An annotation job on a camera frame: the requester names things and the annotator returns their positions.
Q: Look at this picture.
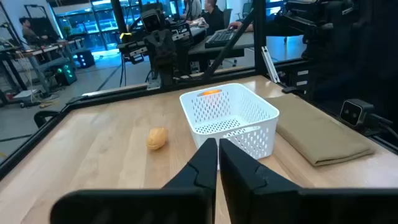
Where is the folded olive cloth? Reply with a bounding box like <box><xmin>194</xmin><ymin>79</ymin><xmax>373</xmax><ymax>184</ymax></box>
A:
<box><xmin>266</xmin><ymin>94</ymin><xmax>376</xmax><ymax>167</ymax></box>

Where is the green-lit computer tower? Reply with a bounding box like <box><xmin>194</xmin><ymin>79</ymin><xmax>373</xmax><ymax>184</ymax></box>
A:
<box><xmin>53</xmin><ymin>61</ymin><xmax>78</xmax><ymax>86</ymax></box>

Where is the cluttered workbench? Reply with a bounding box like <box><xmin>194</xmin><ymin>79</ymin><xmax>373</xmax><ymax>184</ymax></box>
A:
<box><xmin>0</xmin><ymin>37</ymin><xmax>85</xmax><ymax>94</ymax></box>

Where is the black computer keyboard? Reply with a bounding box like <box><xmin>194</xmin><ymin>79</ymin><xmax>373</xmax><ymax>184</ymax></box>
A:
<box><xmin>204</xmin><ymin>28</ymin><xmax>239</xmax><ymax>49</ymax></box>

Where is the white perforated plastic basket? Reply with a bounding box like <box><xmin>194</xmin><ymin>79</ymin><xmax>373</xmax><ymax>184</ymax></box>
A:
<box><xmin>179</xmin><ymin>82</ymin><xmax>280</xmax><ymax>171</ymax></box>

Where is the tan toy potato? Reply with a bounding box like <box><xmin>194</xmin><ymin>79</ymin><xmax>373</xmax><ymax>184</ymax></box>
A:
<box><xmin>146</xmin><ymin>126</ymin><xmax>169</xmax><ymax>151</ymax></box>

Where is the person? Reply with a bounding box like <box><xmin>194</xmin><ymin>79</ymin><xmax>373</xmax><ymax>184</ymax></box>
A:
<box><xmin>201</xmin><ymin>0</ymin><xmax>225</xmax><ymax>35</ymax></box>
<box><xmin>18</xmin><ymin>17</ymin><xmax>49</xmax><ymax>47</ymax></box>
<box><xmin>183</xmin><ymin>0</ymin><xmax>203</xmax><ymax>21</ymax></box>

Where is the blue-lit computer tower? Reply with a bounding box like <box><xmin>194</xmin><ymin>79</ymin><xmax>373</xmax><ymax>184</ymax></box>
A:
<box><xmin>74</xmin><ymin>49</ymin><xmax>96</xmax><ymax>69</ymax></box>

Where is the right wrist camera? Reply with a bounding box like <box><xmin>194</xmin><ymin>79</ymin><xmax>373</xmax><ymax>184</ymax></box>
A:
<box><xmin>141</xmin><ymin>9</ymin><xmax>166</xmax><ymax>34</ymax></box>

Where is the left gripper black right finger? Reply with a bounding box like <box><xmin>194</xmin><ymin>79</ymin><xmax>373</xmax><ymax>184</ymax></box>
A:
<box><xmin>219</xmin><ymin>138</ymin><xmax>398</xmax><ymax>224</ymax></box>

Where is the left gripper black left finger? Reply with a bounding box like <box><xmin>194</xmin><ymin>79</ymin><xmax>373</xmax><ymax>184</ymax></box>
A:
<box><xmin>49</xmin><ymin>138</ymin><xmax>218</xmax><ymax>224</ymax></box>

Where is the black chair armrest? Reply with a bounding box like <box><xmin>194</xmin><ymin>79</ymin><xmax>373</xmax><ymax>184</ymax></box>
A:
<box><xmin>33</xmin><ymin>110</ymin><xmax>60</xmax><ymax>129</ymax></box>

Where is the white aluminium bar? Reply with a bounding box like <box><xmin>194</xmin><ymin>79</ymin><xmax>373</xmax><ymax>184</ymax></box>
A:
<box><xmin>260</xmin><ymin>45</ymin><xmax>281</xmax><ymax>84</ymax></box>

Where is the grey office desk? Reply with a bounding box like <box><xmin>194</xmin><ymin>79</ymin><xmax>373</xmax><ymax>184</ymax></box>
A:
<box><xmin>188</xmin><ymin>30</ymin><xmax>255</xmax><ymax>62</ymax></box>

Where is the black camera cable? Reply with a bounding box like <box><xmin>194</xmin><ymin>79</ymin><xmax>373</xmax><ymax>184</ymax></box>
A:
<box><xmin>368</xmin><ymin>113</ymin><xmax>398</xmax><ymax>139</ymax></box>

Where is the person's hand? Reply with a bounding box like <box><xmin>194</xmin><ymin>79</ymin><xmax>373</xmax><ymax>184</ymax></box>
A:
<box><xmin>228</xmin><ymin>21</ymin><xmax>254</xmax><ymax>33</ymax></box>

